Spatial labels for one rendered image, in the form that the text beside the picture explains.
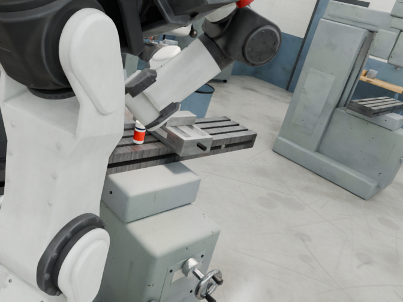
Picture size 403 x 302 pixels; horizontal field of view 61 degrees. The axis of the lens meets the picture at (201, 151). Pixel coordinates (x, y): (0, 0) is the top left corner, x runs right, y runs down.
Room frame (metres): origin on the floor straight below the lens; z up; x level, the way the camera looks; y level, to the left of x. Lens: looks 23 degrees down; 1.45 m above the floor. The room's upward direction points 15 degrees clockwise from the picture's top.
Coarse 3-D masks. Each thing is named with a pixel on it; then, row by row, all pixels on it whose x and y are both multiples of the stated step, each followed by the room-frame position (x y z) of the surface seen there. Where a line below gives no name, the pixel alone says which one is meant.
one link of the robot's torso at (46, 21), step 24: (48, 0) 0.37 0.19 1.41; (72, 0) 0.39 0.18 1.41; (0, 24) 0.35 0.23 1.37; (24, 24) 0.35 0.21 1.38; (48, 24) 0.37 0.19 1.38; (0, 48) 0.38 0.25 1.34; (24, 48) 0.36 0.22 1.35; (48, 48) 0.37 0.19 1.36; (24, 72) 0.39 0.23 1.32; (48, 72) 0.37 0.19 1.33
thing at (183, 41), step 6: (204, 18) 6.31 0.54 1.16; (198, 24) 6.27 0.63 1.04; (198, 30) 6.26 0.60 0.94; (186, 36) 6.43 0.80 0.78; (198, 36) 6.27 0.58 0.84; (180, 42) 6.51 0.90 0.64; (186, 42) 6.41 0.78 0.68; (180, 48) 6.49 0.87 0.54; (228, 66) 7.05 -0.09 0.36; (222, 72) 6.95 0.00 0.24; (228, 72) 7.08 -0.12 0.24; (216, 78) 6.87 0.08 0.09; (222, 78) 7.00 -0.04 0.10; (228, 78) 7.14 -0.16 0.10
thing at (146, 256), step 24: (168, 216) 1.05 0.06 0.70; (192, 216) 1.09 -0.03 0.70; (120, 240) 0.95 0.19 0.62; (144, 240) 0.89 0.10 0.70; (168, 240) 0.92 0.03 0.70; (192, 240) 0.96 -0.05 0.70; (216, 240) 1.06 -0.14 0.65; (120, 264) 0.94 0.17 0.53; (144, 264) 0.86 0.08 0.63; (168, 264) 0.89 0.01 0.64; (120, 288) 0.92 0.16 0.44; (144, 288) 0.84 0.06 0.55; (168, 288) 0.91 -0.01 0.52; (192, 288) 1.01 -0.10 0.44
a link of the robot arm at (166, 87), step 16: (192, 48) 0.75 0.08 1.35; (176, 64) 0.73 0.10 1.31; (192, 64) 0.73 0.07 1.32; (208, 64) 0.74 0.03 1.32; (128, 80) 0.74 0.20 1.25; (144, 80) 0.72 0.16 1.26; (160, 80) 0.72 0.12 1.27; (176, 80) 0.72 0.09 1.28; (192, 80) 0.73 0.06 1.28; (208, 80) 0.76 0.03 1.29; (160, 96) 0.71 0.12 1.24; (176, 96) 0.73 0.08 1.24; (160, 112) 0.72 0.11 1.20
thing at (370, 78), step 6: (366, 72) 6.71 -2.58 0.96; (372, 72) 6.55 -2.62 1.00; (360, 78) 6.35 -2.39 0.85; (366, 78) 6.36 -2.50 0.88; (372, 78) 6.54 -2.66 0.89; (378, 84) 6.14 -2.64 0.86; (384, 84) 6.16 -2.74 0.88; (390, 84) 6.45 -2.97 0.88; (396, 90) 5.94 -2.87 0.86; (402, 90) 5.96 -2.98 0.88; (396, 96) 5.94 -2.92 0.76
